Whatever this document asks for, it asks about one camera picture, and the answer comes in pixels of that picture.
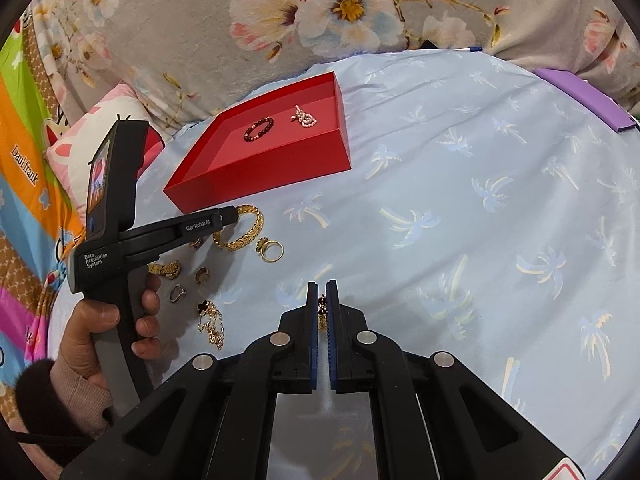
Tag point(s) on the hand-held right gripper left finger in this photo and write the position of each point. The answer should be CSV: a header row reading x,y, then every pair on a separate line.
x,y
313,340

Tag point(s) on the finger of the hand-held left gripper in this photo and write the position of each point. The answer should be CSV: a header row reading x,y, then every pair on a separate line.
x,y
195,228

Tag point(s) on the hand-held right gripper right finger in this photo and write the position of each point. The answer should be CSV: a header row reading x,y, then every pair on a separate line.
x,y
332,340

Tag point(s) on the gold earring with dark bead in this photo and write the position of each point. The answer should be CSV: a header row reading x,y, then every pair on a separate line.
x,y
323,312

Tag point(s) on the gold braided bangle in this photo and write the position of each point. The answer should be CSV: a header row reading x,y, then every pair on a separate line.
x,y
250,236

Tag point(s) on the red jewelry box tray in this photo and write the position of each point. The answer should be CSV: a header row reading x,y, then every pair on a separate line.
x,y
270,155

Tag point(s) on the person's left forearm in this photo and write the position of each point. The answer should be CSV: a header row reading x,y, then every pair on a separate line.
x,y
60,400

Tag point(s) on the person's left hand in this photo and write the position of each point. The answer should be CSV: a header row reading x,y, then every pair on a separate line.
x,y
92,330

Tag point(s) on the pink cartoon pillow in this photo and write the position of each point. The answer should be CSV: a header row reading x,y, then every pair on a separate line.
x,y
95,145

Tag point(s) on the colourful cartoon blanket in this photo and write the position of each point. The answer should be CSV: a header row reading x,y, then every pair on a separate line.
x,y
25,170

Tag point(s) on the pearl bead pendant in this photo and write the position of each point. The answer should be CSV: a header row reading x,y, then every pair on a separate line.
x,y
305,119

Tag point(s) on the light blue palm print sheet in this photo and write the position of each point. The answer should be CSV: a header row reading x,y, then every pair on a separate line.
x,y
475,235

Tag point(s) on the grey floral blanket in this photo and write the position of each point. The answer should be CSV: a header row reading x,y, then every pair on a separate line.
x,y
210,25

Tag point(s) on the blue pen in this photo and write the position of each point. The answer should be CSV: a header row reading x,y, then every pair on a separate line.
x,y
470,49

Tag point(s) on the purple book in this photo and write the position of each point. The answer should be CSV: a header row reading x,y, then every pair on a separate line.
x,y
595,97

